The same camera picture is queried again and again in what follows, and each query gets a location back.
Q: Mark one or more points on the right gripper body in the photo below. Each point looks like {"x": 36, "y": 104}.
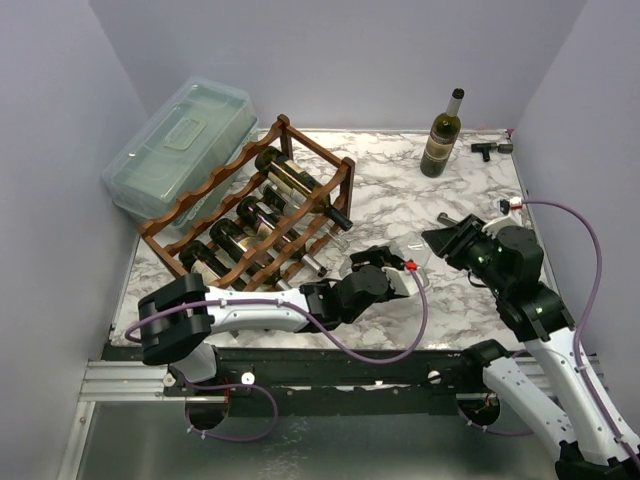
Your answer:
{"x": 461, "y": 239}

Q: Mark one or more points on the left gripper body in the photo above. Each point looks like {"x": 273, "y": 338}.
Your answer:
{"x": 377, "y": 257}

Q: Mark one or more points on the clear square whisky bottle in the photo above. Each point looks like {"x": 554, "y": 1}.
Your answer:
{"x": 412, "y": 247}

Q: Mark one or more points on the dark bottle white label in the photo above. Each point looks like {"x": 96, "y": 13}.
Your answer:
{"x": 297, "y": 184}

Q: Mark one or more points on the dark wine bottle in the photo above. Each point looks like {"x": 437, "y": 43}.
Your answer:
{"x": 263, "y": 220}
{"x": 235, "y": 241}

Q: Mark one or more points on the clear glass wine bottle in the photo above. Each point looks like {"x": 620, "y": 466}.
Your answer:
{"x": 278, "y": 200}

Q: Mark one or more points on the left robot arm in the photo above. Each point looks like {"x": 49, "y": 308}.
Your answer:
{"x": 175, "y": 319}

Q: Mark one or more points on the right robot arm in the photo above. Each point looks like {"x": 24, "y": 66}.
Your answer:
{"x": 580, "y": 427}

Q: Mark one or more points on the tall green wine bottle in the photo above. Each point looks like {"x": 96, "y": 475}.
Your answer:
{"x": 442, "y": 137}

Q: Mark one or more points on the brown wooden wine rack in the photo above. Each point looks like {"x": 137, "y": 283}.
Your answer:
{"x": 336, "y": 174}

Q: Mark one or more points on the green bottle in rack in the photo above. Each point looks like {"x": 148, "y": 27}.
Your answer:
{"x": 197, "y": 257}

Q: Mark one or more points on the grey metal L bar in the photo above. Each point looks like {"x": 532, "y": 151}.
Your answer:
{"x": 444, "y": 219}

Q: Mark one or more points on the small black T fitting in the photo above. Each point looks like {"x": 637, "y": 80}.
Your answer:
{"x": 485, "y": 149}

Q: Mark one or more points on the clear plastic storage box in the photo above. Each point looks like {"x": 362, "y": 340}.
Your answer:
{"x": 204, "y": 125}

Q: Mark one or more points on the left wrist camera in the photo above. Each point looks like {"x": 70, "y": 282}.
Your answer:
{"x": 407, "y": 281}

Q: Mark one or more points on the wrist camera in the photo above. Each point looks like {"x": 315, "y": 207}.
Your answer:
{"x": 407, "y": 281}
{"x": 510, "y": 214}

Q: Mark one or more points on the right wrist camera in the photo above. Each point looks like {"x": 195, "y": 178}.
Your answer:
{"x": 510, "y": 214}

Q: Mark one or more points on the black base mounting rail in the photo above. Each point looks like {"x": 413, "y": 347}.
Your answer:
{"x": 306, "y": 382}

